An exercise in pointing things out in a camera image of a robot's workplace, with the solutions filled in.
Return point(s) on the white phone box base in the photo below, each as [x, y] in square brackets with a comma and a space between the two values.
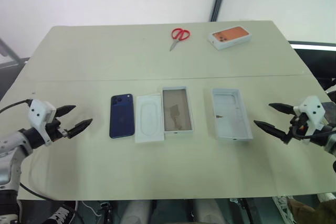
[177, 111]

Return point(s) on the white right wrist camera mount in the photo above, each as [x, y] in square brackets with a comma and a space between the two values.
[312, 108]

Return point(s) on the black and white sneaker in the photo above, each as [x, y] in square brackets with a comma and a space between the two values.
[61, 212]

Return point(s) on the white phone box insert tray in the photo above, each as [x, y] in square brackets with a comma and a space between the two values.
[149, 119]

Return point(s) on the grey metal frame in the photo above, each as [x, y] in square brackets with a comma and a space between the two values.
[9, 51]

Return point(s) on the brown trouser leg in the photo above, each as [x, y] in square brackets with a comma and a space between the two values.
[309, 212]

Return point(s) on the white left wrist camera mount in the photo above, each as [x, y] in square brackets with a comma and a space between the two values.
[39, 111]

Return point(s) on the white box with orange phone print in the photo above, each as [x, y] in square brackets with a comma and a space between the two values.
[229, 36]

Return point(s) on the dark blue smartphone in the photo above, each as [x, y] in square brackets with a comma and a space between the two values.
[122, 119]

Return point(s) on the white phone box lid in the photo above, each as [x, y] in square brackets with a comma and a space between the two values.
[232, 116]

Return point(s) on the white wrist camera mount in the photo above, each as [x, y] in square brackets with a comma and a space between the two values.
[312, 108]
[39, 111]

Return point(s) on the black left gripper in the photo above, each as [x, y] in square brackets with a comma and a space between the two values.
[55, 130]

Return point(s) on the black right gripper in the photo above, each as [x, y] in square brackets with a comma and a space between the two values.
[296, 127]

